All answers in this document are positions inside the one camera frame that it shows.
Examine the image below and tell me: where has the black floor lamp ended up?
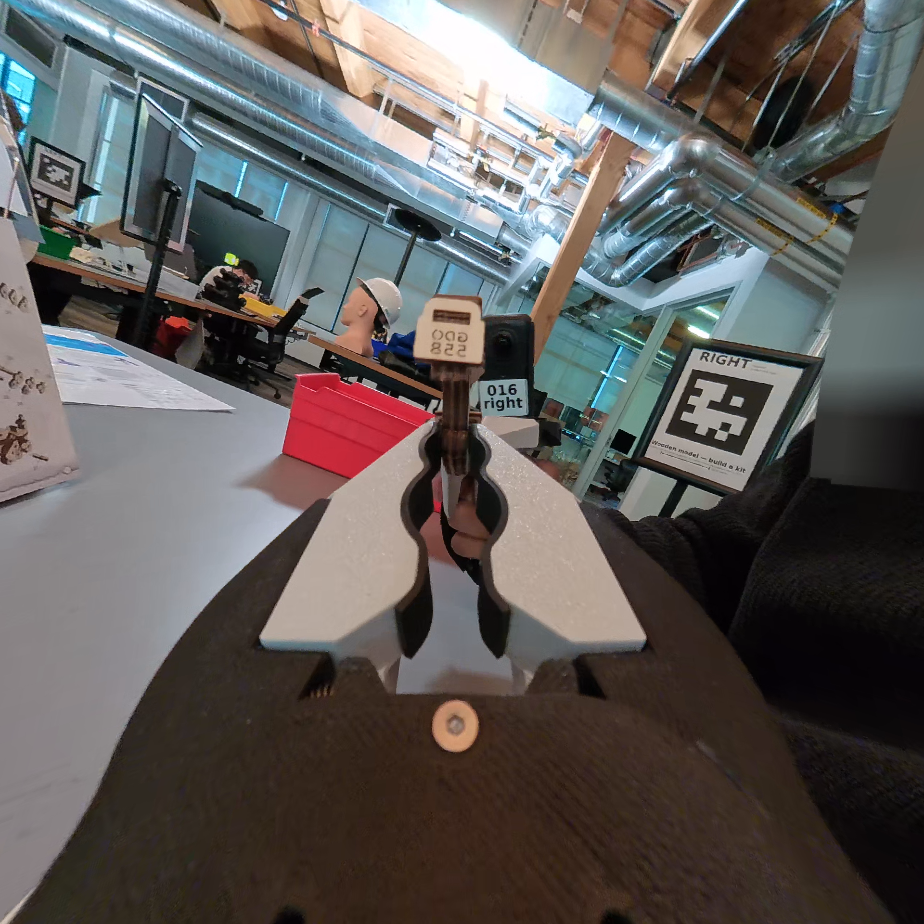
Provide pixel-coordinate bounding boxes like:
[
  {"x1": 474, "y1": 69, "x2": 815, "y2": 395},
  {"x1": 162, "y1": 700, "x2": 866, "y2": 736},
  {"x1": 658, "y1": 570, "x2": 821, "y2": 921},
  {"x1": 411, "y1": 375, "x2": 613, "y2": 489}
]
[{"x1": 386, "y1": 204, "x2": 443, "y2": 290}]

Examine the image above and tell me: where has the green bin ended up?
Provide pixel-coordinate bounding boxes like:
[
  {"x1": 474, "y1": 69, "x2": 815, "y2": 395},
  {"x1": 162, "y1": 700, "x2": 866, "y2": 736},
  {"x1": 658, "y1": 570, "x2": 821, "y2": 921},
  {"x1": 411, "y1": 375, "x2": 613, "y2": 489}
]
[{"x1": 36, "y1": 225, "x2": 91, "y2": 262}]

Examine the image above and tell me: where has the laminated paper sheet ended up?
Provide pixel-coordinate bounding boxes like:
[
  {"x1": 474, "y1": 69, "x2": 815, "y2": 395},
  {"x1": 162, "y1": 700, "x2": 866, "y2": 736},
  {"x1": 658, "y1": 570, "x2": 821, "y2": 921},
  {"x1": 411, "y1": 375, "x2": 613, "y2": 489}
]
[{"x1": 42, "y1": 325, "x2": 235, "y2": 414}]

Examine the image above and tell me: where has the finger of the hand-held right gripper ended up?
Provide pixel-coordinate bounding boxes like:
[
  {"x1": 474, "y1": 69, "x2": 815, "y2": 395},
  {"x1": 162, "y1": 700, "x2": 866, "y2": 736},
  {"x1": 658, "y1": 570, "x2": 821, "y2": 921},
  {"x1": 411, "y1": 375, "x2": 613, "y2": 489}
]
[
  {"x1": 497, "y1": 415, "x2": 544, "y2": 454},
  {"x1": 439, "y1": 469, "x2": 477, "y2": 521}
]

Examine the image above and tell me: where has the mannequin head with white helmet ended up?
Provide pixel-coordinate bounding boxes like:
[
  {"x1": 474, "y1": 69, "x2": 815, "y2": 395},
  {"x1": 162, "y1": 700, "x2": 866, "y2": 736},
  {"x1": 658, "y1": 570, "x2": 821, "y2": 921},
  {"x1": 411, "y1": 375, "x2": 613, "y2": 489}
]
[{"x1": 334, "y1": 276, "x2": 403, "y2": 358}]

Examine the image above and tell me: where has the person's right hand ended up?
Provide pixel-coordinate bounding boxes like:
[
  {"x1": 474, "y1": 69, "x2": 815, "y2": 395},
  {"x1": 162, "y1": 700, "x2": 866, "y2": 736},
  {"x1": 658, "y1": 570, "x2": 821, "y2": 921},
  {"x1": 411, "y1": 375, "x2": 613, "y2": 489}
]
[{"x1": 422, "y1": 469, "x2": 499, "y2": 575}]

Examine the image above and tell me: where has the black office chair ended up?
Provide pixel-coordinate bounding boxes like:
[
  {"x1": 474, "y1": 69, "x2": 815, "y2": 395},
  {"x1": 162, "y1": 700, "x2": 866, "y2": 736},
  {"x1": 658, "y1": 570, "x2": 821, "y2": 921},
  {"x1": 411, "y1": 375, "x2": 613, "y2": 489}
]
[{"x1": 245, "y1": 287, "x2": 326, "y2": 398}]

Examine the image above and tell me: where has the red case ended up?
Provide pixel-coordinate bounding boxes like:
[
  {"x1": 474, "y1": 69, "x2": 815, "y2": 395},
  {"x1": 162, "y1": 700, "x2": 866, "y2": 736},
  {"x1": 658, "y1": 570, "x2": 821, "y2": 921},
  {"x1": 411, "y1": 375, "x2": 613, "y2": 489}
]
[{"x1": 153, "y1": 318, "x2": 196, "y2": 360}]

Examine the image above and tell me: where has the white printed model box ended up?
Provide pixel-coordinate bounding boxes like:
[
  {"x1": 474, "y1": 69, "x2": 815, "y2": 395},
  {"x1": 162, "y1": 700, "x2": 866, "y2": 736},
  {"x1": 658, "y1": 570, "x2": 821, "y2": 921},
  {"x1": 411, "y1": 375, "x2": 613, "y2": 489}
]
[{"x1": 0, "y1": 217, "x2": 80, "y2": 502}]

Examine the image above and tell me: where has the red plastic bin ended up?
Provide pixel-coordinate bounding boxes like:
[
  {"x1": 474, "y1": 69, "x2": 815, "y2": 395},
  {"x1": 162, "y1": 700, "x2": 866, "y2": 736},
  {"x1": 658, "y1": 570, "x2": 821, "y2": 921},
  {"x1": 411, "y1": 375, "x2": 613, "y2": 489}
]
[{"x1": 283, "y1": 372, "x2": 434, "y2": 479}]

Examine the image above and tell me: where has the wooden post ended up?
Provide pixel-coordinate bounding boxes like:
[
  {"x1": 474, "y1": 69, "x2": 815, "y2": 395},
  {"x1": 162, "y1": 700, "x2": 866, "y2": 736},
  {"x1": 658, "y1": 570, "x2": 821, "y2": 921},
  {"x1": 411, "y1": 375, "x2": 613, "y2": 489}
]
[{"x1": 530, "y1": 133, "x2": 636, "y2": 362}]

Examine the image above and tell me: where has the cluster of silver pipes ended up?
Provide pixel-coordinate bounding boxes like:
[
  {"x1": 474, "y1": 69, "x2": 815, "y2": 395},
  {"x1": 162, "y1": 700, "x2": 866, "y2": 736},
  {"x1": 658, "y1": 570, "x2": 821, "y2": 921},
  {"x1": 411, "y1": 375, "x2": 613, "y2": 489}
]
[{"x1": 498, "y1": 0, "x2": 903, "y2": 290}]

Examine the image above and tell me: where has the small marker sign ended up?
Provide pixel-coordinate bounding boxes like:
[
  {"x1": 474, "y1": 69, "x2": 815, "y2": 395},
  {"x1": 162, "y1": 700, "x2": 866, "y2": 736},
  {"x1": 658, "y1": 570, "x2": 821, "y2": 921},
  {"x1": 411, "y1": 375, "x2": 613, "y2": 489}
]
[{"x1": 27, "y1": 137, "x2": 86, "y2": 210}]

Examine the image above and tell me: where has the grey desk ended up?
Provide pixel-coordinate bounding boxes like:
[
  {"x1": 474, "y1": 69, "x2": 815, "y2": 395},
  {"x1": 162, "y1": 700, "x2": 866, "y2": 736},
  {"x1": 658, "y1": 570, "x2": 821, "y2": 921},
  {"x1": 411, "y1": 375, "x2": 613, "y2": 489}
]
[{"x1": 0, "y1": 325, "x2": 434, "y2": 914}]

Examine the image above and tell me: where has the small wooden model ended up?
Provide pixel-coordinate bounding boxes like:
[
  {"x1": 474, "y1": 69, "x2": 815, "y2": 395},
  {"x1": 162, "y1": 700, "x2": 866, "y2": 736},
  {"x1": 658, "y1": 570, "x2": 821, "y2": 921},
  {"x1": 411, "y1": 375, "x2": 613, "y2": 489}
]
[{"x1": 415, "y1": 295, "x2": 486, "y2": 479}]

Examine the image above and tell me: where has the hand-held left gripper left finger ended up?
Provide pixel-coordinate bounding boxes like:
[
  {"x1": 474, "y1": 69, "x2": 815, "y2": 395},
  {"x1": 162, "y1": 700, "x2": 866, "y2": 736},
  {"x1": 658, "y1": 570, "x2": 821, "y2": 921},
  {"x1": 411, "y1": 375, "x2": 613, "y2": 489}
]
[{"x1": 260, "y1": 421, "x2": 445, "y2": 693}]

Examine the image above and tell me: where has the silver spiral duct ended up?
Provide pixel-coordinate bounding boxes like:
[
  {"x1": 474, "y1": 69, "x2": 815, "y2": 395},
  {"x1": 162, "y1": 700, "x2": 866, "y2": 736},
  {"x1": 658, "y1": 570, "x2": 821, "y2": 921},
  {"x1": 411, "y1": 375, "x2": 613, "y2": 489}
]
[{"x1": 0, "y1": 0, "x2": 521, "y2": 246}]

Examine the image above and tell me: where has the monitor on pole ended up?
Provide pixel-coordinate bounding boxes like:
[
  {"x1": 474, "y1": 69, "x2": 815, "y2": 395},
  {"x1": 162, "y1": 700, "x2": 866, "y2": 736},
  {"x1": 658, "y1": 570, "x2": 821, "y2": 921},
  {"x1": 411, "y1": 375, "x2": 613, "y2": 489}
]
[{"x1": 119, "y1": 78, "x2": 205, "y2": 347}]

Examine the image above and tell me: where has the person's right forearm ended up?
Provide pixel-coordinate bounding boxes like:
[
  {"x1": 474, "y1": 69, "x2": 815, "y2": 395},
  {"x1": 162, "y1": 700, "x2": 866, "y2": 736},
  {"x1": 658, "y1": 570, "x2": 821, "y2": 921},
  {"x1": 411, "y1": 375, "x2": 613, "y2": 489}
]
[{"x1": 606, "y1": 426, "x2": 924, "y2": 924}]

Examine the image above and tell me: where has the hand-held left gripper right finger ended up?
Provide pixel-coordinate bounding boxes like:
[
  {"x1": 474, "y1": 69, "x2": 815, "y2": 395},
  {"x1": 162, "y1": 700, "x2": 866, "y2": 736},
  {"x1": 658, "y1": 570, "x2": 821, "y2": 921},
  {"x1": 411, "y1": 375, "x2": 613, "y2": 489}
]
[{"x1": 469, "y1": 424, "x2": 645, "y2": 695}]

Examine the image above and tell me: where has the framed marker sign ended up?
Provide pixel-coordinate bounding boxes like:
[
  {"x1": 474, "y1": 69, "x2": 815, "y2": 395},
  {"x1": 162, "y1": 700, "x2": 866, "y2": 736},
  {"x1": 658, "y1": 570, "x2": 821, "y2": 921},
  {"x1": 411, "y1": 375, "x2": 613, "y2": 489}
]
[{"x1": 634, "y1": 339, "x2": 824, "y2": 521}]

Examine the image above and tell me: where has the black wall screen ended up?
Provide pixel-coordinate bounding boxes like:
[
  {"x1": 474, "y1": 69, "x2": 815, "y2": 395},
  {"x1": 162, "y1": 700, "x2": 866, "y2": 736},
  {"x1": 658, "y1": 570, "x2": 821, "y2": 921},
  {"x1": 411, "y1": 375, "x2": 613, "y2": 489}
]
[{"x1": 189, "y1": 180, "x2": 291, "y2": 290}]

